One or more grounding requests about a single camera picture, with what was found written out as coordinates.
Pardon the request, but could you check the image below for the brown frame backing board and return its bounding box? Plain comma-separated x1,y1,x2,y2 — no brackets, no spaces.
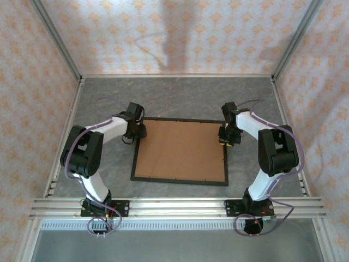
133,120,226,183

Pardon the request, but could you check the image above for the black picture frame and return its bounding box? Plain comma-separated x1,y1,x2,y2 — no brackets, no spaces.
130,116,229,187

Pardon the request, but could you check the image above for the grey metal panel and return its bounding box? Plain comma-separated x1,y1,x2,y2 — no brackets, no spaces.
29,230,328,262

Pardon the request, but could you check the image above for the aluminium side rail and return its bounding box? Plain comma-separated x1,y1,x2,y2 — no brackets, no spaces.
271,78,312,198
43,78,85,198

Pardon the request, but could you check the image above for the aluminium table edge rail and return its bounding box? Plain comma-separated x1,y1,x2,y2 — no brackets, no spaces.
80,73,275,79

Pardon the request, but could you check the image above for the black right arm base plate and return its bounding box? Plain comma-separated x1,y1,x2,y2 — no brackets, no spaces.
224,199,275,218

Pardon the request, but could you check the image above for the aluminium mounting rail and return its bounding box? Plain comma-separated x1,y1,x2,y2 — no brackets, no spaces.
28,196,328,221

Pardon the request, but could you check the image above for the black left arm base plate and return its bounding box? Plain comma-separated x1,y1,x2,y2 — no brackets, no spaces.
80,200,130,218

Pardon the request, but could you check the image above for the grey slotted cable duct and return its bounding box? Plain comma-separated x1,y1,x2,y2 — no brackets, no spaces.
40,220,318,231

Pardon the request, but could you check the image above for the aluminium corner post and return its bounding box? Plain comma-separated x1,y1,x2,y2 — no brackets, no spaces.
272,0,326,80
29,0,83,80

